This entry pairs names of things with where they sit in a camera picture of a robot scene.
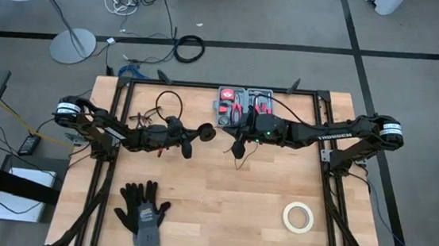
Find white plastic object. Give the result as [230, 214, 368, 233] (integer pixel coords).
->
[359, 0, 409, 19]

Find floor lamp with round base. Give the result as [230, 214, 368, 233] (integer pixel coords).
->
[0, 0, 101, 67]

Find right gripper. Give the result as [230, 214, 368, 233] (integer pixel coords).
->
[221, 103, 287, 164]

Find black grey work glove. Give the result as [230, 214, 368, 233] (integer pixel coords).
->
[110, 181, 147, 246]
[129, 179, 175, 246]

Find yellow cable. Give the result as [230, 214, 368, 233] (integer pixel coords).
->
[0, 99, 81, 151]

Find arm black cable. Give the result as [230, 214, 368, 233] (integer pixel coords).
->
[251, 94, 318, 128]
[154, 89, 186, 123]

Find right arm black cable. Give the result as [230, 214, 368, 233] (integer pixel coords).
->
[251, 94, 318, 128]

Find long thin blue cable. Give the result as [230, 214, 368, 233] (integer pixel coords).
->
[360, 179, 439, 246]

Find grey plastic tool case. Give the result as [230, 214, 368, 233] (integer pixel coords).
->
[210, 83, 278, 133]

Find cream masking tape roll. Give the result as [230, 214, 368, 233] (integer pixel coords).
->
[280, 199, 316, 236]

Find red tape measure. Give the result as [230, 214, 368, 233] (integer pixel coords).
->
[219, 86, 234, 101]

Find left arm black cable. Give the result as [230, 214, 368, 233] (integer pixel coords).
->
[154, 89, 186, 123]

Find red handled hammer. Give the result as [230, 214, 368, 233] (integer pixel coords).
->
[248, 90, 265, 115]

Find loose black floor cable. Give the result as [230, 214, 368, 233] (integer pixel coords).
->
[147, 0, 182, 40]

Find white flat box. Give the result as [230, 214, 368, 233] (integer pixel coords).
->
[0, 166, 58, 225]

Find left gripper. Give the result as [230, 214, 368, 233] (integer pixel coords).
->
[152, 113, 204, 161]

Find red handled pliers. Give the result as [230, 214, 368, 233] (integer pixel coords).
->
[230, 93, 246, 125]

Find coiled black floor cable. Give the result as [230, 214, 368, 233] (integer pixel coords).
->
[171, 33, 207, 66]

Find black rimmed eyeglasses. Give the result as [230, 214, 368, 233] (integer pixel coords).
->
[128, 106, 163, 127]

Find black power adapter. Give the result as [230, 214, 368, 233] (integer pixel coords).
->
[17, 133, 43, 159]

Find bundled blue cable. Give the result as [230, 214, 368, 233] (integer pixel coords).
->
[117, 63, 152, 80]

